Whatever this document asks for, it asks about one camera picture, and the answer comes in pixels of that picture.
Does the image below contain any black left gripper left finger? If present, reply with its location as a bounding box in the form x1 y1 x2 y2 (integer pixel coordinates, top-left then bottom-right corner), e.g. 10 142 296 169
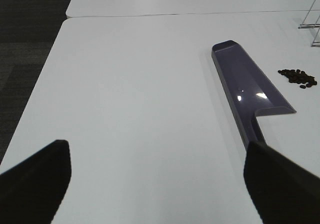
0 140 72 224

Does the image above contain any pile of coffee beans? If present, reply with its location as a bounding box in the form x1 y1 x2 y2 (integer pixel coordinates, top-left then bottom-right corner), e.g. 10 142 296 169
277 69 318 89

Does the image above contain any purple plastic dustpan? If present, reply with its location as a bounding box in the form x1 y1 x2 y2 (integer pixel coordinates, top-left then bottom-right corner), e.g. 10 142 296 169
211 40 296 148

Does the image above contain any chrome wire dish rack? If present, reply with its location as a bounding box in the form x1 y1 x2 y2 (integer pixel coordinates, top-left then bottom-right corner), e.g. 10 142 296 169
298 0 320 48

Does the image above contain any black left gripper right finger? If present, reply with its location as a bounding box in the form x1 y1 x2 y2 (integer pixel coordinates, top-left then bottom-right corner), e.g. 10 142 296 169
243 141 320 224

